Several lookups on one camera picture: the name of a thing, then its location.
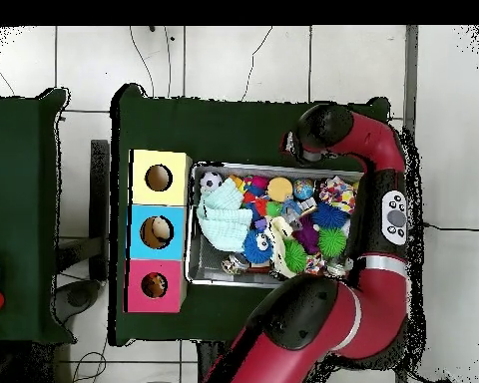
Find globe print ball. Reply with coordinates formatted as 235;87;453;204
292;178;315;201

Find colourful patterned cloth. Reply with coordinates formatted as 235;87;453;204
317;175;360;214

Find mint green knitted cloth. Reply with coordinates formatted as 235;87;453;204
196;177;254;253

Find wooden box with three holes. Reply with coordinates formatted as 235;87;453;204
123;149;194;314

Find dark green table cloth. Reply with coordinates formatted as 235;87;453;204
108;83;392;347
0;88;77;346

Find blue spiky ball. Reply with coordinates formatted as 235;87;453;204
310;200;349;229

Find black and white soccer ball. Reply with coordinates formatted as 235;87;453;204
199;170;224;191

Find green spiky ball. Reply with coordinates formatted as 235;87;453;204
317;226;347;258
282;238;308;274

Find blue spiky toy with eyes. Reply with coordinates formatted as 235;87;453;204
242;228;274;264

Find black upright panel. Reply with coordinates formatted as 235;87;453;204
89;139;111;282

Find grey floor stand base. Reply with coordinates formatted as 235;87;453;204
52;278;103;325

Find silver wire mesh bin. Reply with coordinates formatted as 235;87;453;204
184;161;365;289

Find black cable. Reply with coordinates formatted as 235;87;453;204
422;221;479;233

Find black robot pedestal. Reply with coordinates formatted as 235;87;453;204
197;340;233;383

